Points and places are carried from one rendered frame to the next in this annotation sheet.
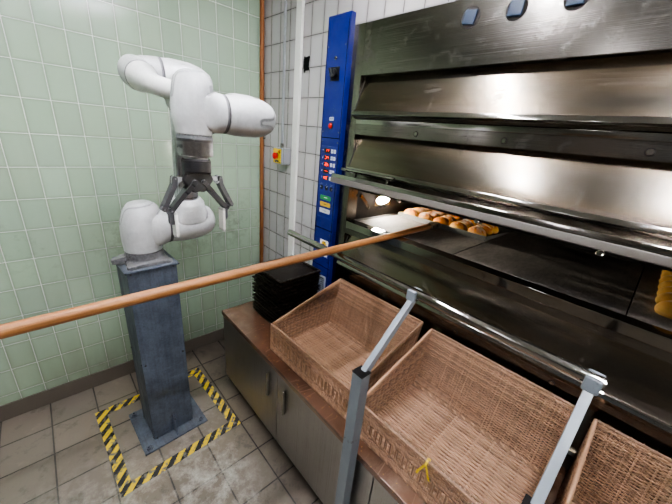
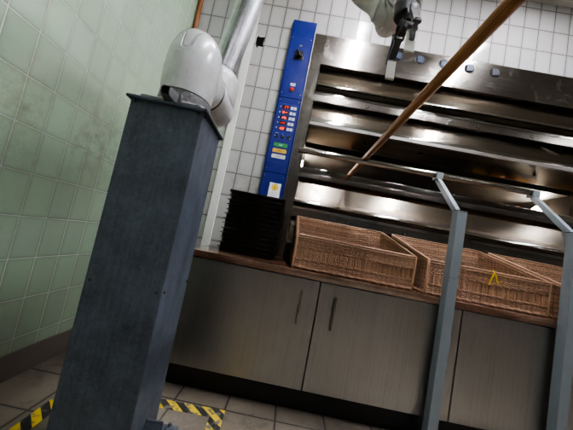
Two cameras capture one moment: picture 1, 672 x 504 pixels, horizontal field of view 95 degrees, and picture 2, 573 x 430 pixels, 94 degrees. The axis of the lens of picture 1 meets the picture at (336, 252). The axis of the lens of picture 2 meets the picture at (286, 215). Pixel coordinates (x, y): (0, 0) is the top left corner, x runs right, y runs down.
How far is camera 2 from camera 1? 1.55 m
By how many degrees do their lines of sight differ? 50
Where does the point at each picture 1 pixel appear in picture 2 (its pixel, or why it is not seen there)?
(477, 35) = (402, 65)
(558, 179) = (448, 136)
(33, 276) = not seen: outside the picture
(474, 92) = (402, 90)
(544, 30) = (432, 72)
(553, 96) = (441, 100)
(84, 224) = not seen: outside the picture
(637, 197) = (477, 144)
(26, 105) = not seen: outside the picture
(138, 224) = (217, 59)
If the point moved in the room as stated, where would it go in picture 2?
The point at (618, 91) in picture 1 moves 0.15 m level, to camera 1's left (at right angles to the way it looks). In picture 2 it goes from (463, 102) to (458, 90)
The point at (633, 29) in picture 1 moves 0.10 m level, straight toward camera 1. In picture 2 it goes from (464, 81) to (477, 72)
